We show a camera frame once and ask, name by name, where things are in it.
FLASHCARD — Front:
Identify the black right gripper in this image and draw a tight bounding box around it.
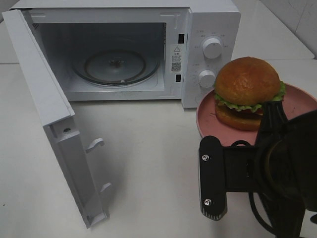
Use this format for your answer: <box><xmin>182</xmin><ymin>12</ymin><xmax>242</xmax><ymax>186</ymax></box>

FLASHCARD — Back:
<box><xmin>223</xmin><ymin>101</ymin><xmax>317</xmax><ymax>211</ymax></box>

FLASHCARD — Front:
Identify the pink round plate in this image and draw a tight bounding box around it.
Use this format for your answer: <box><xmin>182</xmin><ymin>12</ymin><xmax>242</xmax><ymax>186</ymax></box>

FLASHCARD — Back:
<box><xmin>196</xmin><ymin>84</ymin><xmax>317</xmax><ymax>146</ymax></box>

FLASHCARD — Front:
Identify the burger with lettuce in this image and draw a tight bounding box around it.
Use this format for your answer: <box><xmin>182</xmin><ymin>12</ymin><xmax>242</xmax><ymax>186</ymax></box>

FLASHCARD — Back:
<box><xmin>214</xmin><ymin>57</ymin><xmax>286</xmax><ymax>131</ymax></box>

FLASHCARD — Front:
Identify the white microwave door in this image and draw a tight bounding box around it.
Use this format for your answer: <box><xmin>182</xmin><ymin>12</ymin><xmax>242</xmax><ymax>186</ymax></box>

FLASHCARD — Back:
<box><xmin>2</xmin><ymin>9</ymin><xmax>107</xmax><ymax>228</ymax></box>

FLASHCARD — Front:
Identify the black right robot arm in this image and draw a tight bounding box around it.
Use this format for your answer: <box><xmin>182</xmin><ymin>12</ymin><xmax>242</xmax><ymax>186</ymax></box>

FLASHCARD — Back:
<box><xmin>216</xmin><ymin>102</ymin><xmax>317</xmax><ymax>238</ymax></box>

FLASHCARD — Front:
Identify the lower white microwave knob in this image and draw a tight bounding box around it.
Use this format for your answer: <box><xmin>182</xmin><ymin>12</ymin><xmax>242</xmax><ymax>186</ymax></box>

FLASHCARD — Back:
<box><xmin>198</xmin><ymin>70</ymin><xmax>216</xmax><ymax>88</ymax></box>

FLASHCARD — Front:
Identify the white microwave knob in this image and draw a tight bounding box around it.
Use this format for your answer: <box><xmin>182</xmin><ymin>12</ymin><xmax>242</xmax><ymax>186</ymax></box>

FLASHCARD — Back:
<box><xmin>202</xmin><ymin>36</ymin><xmax>222</xmax><ymax>59</ymax></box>
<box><xmin>198</xmin><ymin>70</ymin><xmax>216</xmax><ymax>88</ymax></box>

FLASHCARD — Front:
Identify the upper white microwave knob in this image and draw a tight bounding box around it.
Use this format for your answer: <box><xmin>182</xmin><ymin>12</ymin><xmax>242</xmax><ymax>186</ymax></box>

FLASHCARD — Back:
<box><xmin>202</xmin><ymin>36</ymin><xmax>222</xmax><ymax>59</ymax></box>

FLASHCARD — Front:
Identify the white microwave oven body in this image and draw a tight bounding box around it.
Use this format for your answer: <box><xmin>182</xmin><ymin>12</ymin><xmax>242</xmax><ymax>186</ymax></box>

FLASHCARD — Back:
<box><xmin>8</xmin><ymin>0</ymin><xmax>241</xmax><ymax>108</ymax></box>

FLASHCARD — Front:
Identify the glass microwave turntable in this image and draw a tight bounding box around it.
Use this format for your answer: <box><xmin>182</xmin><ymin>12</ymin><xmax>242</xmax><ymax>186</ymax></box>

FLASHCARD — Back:
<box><xmin>73</xmin><ymin>49</ymin><xmax>160</xmax><ymax>86</ymax></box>

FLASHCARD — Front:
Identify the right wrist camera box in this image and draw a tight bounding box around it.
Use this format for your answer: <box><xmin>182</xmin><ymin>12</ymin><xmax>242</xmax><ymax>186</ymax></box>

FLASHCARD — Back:
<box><xmin>198</xmin><ymin>136</ymin><xmax>227</xmax><ymax>221</ymax></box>

